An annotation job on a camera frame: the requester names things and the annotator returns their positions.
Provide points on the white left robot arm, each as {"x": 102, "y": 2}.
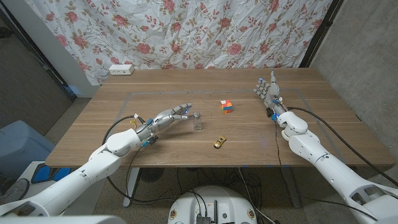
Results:
{"x": 93, "y": 168}

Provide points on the grey table leg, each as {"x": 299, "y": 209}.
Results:
{"x": 290, "y": 186}

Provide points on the blue storage bin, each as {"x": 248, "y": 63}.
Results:
{"x": 18, "y": 146}

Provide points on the white table leg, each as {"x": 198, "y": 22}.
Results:
{"x": 132, "y": 183}

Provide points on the grey sneaker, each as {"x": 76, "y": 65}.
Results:
{"x": 15, "y": 191}

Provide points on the white robot torso edge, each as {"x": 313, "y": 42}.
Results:
{"x": 62, "y": 220}

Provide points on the gold toy car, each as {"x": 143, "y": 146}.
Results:
{"x": 219, "y": 142}

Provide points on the round black floor fan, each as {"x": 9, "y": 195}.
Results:
{"x": 151, "y": 175}

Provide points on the black backdrop stand pole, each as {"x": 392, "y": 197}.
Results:
{"x": 320, "y": 31}

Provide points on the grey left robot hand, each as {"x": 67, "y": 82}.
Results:
{"x": 161, "y": 119}

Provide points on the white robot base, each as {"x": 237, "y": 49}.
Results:
{"x": 211, "y": 202}

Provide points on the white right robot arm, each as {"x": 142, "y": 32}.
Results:
{"x": 311, "y": 146}

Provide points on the floral backdrop cloth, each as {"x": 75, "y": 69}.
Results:
{"x": 186, "y": 31}

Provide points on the multicolour rubiks cube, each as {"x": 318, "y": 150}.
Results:
{"x": 226, "y": 106}

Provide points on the white power strip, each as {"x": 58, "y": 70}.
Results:
{"x": 121, "y": 69}

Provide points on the grey tape outline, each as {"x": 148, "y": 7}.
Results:
{"x": 217, "y": 91}

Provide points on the white mat with blue pads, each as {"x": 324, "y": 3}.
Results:
{"x": 28, "y": 169}

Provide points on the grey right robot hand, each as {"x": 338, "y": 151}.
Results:
{"x": 271, "y": 93}

